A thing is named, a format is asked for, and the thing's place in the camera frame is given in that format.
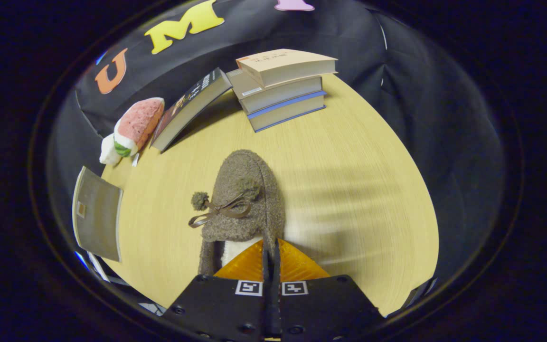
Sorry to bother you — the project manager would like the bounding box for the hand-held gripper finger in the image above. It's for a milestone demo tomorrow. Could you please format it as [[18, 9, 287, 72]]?
[[161, 239, 274, 342], [273, 238, 383, 342]]

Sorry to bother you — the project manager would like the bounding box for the brown fuzzy slipper shoe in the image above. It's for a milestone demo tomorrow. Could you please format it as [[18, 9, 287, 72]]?
[[188, 149, 286, 277]]

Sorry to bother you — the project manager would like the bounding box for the beige fabric storage box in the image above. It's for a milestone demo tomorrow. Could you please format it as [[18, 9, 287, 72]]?
[[72, 166, 123, 263]]

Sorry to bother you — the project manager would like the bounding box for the blue cover book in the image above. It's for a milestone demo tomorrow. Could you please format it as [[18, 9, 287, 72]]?
[[247, 91, 327, 133]]

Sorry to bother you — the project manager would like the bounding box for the black cover book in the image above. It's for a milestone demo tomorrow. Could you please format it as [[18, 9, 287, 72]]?
[[150, 67, 233, 153]]

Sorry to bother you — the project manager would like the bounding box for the watermelon slice plush toy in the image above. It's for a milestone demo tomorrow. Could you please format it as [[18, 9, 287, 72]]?
[[113, 97, 165, 158]]

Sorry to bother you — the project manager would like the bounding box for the white plush toy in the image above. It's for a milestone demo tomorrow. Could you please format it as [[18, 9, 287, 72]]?
[[99, 133, 123, 166]]

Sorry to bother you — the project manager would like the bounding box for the black backdrop cloth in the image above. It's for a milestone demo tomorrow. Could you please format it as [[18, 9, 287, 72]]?
[[46, 0, 507, 297]]

